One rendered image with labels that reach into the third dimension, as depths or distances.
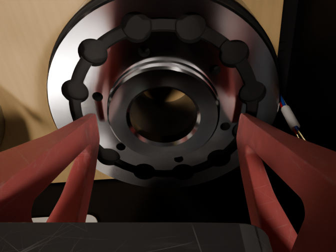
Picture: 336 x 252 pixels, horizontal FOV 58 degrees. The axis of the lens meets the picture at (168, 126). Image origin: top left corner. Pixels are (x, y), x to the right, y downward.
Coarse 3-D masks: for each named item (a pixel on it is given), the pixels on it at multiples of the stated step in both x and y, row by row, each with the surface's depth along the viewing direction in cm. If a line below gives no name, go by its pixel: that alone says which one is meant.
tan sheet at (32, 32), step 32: (0, 0) 14; (32, 0) 14; (64, 0) 14; (256, 0) 14; (0, 32) 14; (32, 32) 14; (0, 64) 16; (32, 64) 15; (0, 96) 17; (32, 96) 17; (160, 96) 17; (32, 128) 18
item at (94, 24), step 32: (128, 0) 10; (160, 0) 10; (192, 0) 10; (96, 32) 11; (128, 32) 12; (160, 32) 11; (192, 32) 12; (224, 32) 11; (256, 32) 11; (64, 64) 12; (96, 64) 12; (128, 64) 12; (192, 64) 12; (224, 64) 12; (256, 64) 12; (64, 96) 13; (96, 96) 13; (224, 96) 13; (256, 96) 13; (224, 128) 14; (128, 160) 15; (160, 160) 15; (192, 160) 15; (224, 160) 15
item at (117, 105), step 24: (144, 72) 12; (168, 72) 12; (192, 72) 12; (120, 96) 12; (192, 96) 12; (216, 96) 13; (120, 120) 13; (216, 120) 13; (144, 144) 14; (168, 144) 14; (192, 144) 14
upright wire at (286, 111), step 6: (282, 102) 14; (282, 108) 13; (288, 108) 13; (288, 114) 13; (288, 120) 13; (294, 120) 12; (294, 126) 12; (300, 126) 12; (294, 132) 12; (300, 132) 12
